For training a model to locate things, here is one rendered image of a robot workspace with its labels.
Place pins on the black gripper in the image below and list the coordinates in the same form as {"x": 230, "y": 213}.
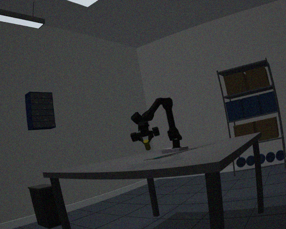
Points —
{"x": 143, "y": 132}

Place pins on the yellow cylinder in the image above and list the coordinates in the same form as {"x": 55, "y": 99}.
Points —
{"x": 147, "y": 145}

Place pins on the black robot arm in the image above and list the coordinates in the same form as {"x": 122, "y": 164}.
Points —
{"x": 142, "y": 121}

